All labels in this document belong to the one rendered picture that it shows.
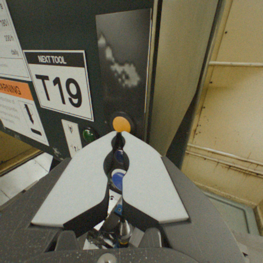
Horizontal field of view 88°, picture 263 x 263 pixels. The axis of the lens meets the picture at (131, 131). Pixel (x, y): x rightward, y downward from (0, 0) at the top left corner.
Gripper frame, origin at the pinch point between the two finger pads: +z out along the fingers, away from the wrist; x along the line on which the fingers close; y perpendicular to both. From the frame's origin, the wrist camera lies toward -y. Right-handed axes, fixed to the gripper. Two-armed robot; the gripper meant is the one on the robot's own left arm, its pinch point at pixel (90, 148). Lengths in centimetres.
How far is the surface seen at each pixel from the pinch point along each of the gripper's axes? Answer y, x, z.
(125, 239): 21.9, 24.3, -13.3
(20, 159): 53, -101, 5
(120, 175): -21.5, 29.5, -22.6
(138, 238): 22.2, 28.2, -10.8
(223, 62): -30, 43, 80
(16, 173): 60, -95, -4
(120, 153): -24.7, 29.5, -22.4
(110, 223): 22.2, 16.5, -11.3
